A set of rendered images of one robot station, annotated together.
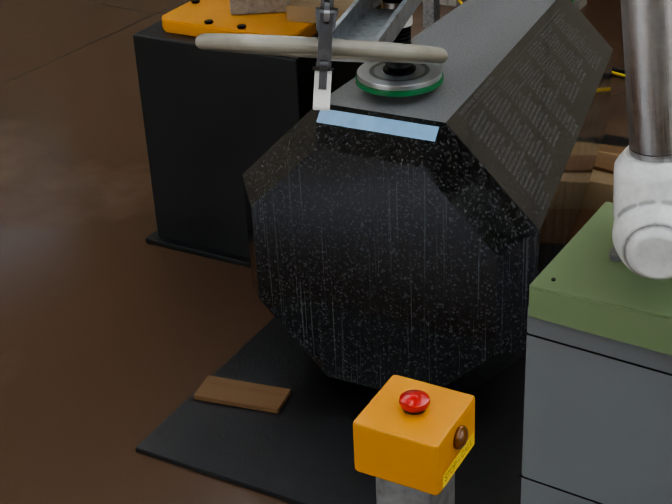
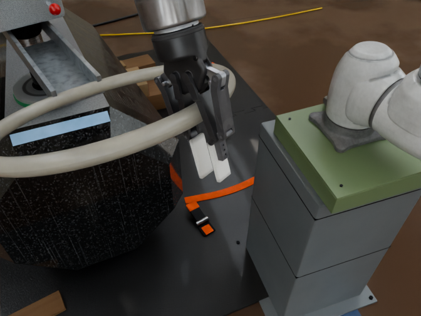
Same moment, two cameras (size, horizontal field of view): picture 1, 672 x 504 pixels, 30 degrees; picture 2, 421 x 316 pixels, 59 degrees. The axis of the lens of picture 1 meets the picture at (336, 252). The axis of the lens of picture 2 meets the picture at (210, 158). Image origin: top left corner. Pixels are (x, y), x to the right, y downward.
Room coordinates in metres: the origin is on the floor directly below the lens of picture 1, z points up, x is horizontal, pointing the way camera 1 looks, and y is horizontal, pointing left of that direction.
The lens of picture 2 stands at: (1.82, 0.35, 1.61)
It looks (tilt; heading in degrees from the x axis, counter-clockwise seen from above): 44 degrees down; 308
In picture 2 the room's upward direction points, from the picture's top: straight up
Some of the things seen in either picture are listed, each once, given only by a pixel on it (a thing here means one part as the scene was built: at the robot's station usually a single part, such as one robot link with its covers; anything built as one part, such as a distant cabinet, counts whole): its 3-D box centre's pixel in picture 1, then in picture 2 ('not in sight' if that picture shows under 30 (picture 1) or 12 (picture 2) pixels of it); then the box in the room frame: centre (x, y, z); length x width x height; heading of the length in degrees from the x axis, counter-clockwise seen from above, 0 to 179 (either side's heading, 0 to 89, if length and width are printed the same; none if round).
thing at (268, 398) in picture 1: (242, 394); (33, 315); (2.83, 0.28, 0.02); 0.25 x 0.10 x 0.01; 70
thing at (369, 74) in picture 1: (399, 72); (45, 85); (2.95, -0.18, 0.89); 0.21 x 0.21 x 0.01
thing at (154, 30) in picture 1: (270, 122); not in sight; (3.90, 0.20, 0.37); 0.66 x 0.66 x 0.74; 60
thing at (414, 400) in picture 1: (414, 401); not in sight; (1.29, -0.09, 1.09); 0.04 x 0.04 x 0.02
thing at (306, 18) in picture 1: (322, 10); not in sight; (3.73, 0.01, 0.81); 0.20 x 0.10 x 0.05; 68
